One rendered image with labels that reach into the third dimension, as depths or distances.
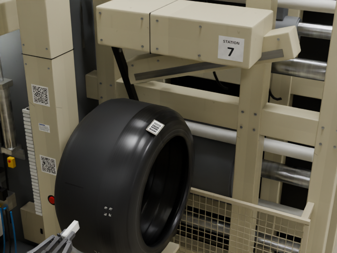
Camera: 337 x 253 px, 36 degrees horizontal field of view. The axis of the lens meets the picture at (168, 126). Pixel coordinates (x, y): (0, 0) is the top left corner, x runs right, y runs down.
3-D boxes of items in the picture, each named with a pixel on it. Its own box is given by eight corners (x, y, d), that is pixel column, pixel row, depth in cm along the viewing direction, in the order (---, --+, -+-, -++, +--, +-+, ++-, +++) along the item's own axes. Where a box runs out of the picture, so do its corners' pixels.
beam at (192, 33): (96, 45, 198) (93, 5, 192) (129, 29, 219) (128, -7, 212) (248, 71, 174) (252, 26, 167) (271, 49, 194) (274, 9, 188)
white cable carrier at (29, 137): (35, 214, 216) (21, 109, 195) (43, 207, 220) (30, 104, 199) (44, 217, 214) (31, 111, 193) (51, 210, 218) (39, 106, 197)
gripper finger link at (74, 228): (62, 235, 155) (64, 236, 155) (76, 220, 160) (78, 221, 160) (64, 242, 157) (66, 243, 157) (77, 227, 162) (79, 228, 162)
